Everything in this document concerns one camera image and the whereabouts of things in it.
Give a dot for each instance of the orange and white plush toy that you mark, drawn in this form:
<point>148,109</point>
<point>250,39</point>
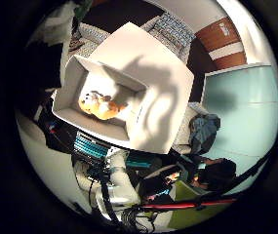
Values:
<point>101,109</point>

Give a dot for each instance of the white open container box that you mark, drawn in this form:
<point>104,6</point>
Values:
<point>68,84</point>

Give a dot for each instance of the blue patterned chair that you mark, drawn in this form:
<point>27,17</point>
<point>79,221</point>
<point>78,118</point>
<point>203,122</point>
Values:
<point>174,32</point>

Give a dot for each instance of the teal storage rack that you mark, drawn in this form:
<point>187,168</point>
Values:
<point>89,146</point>

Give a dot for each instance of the blue grey jacket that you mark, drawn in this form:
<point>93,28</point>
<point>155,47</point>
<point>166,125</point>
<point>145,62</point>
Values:
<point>205,130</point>

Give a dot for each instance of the black laptop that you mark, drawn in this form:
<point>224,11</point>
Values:
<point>153,188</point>

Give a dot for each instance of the red bar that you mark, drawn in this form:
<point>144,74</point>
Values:
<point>177,205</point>

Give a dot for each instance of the person in dark shirt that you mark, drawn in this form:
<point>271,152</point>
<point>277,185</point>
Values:
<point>218,175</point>

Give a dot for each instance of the brown wooden wall panel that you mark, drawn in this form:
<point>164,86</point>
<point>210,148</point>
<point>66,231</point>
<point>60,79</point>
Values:
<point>216,35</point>

